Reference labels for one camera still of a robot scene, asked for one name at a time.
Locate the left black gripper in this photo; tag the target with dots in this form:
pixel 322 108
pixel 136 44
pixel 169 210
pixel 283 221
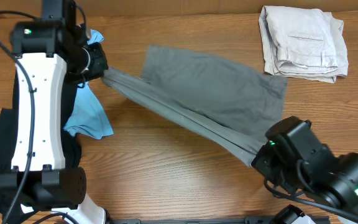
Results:
pixel 98 65

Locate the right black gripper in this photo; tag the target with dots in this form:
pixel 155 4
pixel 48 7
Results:
pixel 268 168

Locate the grey shorts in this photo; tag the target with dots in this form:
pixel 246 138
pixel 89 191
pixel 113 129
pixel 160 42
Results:
pixel 224 101

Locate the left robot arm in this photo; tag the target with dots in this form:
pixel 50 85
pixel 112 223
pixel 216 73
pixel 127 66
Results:
pixel 49 52

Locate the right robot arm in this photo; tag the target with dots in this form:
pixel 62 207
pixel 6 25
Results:
pixel 298 167

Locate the light blue shirt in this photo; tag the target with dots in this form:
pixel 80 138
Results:
pixel 88 116

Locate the black garment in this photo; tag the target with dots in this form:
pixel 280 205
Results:
pixel 8 137

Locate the folded beige pants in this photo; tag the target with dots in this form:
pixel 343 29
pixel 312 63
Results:
pixel 303 43

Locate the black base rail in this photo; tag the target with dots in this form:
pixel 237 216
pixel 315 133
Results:
pixel 245 220

